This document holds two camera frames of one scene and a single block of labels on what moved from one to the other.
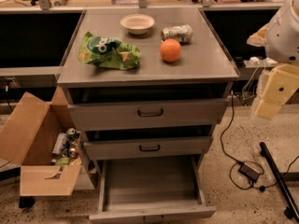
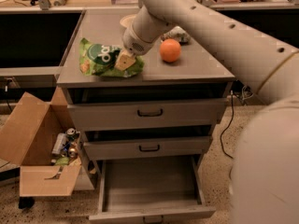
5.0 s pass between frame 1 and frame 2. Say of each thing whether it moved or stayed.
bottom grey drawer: stayed
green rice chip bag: moved
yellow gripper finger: moved
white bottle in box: stayed
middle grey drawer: stayed
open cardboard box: stayed
